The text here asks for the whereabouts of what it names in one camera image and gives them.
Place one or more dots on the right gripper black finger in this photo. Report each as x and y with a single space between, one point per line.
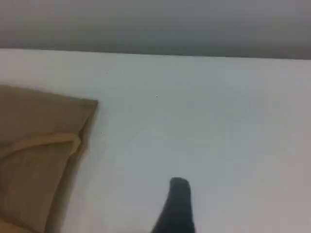
177 208

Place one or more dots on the brown jute tote bag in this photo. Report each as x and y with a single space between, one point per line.
36 116

